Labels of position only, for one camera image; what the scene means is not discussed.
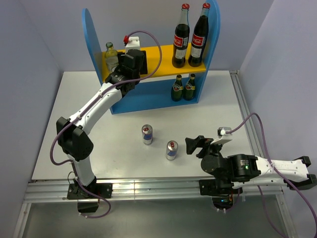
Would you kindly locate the aluminium frame rail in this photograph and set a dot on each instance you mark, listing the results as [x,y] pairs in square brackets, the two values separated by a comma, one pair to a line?
[162,187]

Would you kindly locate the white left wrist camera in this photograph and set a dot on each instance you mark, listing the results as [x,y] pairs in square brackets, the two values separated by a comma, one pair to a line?
[131,43]

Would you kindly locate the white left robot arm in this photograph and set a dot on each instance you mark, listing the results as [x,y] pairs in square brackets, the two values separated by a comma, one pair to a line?
[73,132]

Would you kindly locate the green Perrier bottle left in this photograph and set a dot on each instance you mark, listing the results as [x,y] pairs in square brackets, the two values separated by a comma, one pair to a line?
[177,89]

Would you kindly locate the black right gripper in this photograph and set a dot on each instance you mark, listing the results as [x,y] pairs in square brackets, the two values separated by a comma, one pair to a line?
[199,142]

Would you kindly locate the tall Coca-Cola bottle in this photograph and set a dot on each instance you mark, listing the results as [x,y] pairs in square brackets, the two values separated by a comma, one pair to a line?
[199,37]

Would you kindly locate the green Perrier bottle right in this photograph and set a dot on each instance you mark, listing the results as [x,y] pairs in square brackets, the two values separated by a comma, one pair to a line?
[190,88]

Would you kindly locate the red bull can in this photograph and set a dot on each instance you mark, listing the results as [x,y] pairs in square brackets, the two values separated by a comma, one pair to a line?
[171,150]
[147,134]

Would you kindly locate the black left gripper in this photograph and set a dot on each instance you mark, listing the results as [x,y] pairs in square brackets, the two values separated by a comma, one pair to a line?
[143,71]

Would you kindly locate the blue and yellow shelf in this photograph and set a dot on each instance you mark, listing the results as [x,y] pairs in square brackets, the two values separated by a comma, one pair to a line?
[156,94]

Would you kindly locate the clear water bottle front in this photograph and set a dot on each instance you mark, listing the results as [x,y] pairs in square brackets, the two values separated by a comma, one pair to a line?
[111,57]

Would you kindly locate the green perrier bottle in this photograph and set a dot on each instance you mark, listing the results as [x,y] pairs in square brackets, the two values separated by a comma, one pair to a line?
[177,89]
[190,88]

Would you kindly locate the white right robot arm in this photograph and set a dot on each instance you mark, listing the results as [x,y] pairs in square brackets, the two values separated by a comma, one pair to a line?
[233,173]

